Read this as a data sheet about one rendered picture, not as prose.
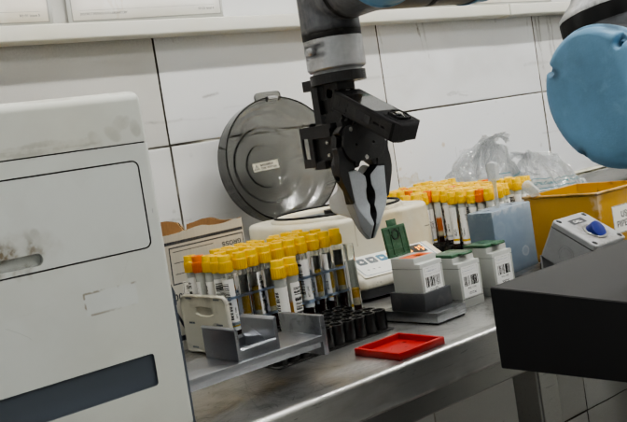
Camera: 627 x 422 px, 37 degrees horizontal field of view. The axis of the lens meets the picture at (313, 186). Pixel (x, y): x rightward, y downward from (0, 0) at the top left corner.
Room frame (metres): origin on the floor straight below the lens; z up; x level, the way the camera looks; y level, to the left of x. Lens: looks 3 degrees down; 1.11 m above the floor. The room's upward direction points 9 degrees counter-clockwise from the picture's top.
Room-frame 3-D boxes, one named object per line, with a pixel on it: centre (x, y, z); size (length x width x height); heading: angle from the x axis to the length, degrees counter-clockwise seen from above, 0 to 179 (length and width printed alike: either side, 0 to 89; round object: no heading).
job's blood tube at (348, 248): (1.11, -0.03, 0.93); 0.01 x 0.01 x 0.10
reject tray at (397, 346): (0.97, -0.06, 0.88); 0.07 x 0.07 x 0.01; 40
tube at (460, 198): (1.51, -0.23, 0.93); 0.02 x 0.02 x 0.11
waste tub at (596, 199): (1.37, -0.40, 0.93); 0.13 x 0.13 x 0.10; 37
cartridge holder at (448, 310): (1.11, -0.11, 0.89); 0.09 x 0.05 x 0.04; 42
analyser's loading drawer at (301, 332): (0.88, 0.11, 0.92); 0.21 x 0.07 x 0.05; 130
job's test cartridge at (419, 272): (1.11, -0.11, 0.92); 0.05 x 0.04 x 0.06; 42
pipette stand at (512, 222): (1.29, -0.25, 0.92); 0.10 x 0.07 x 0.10; 136
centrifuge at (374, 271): (1.43, -0.04, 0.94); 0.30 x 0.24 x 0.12; 31
